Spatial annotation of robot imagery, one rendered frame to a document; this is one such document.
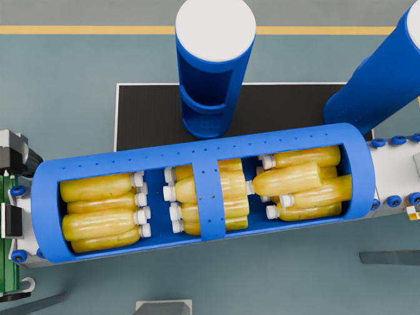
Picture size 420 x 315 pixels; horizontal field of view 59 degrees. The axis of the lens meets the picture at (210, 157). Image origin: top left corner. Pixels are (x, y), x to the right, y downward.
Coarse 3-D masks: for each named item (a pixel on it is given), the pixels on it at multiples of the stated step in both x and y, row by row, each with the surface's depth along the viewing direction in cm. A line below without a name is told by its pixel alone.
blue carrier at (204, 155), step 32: (320, 128) 104; (352, 128) 102; (64, 160) 99; (96, 160) 97; (128, 160) 96; (160, 160) 96; (192, 160) 95; (256, 160) 120; (352, 160) 96; (32, 192) 90; (160, 192) 119; (352, 192) 96; (32, 224) 89; (160, 224) 115; (224, 224) 95; (256, 224) 112; (288, 224) 108; (64, 256) 95; (96, 256) 99
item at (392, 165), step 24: (408, 144) 130; (384, 168) 128; (408, 168) 128; (384, 192) 126; (408, 192) 126; (24, 216) 118; (24, 240) 117; (216, 240) 127; (24, 264) 119; (48, 264) 122
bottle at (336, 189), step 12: (324, 180) 105; (336, 180) 104; (348, 180) 104; (300, 192) 102; (312, 192) 102; (324, 192) 102; (336, 192) 102; (348, 192) 103; (300, 204) 103; (312, 204) 102; (324, 204) 104
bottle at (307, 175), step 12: (288, 168) 101; (300, 168) 99; (312, 168) 97; (264, 180) 102; (276, 180) 100; (288, 180) 99; (300, 180) 98; (312, 180) 97; (252, 192) 106; (264, 192) 102; (276, 192) 102; (288, 192) 101
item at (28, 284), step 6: (24, 168) 134; (18, 174) 141; (24, 282) 191; (30, 282) 199; (24, 288) 190; (30, 288) 198; (0, 294) 115; (12, 294) 122; (18, 294) 117; (24, 294) 121; (30, 294) 125; (0, 300) 114; (6, 300) 115; (12, 300) 115
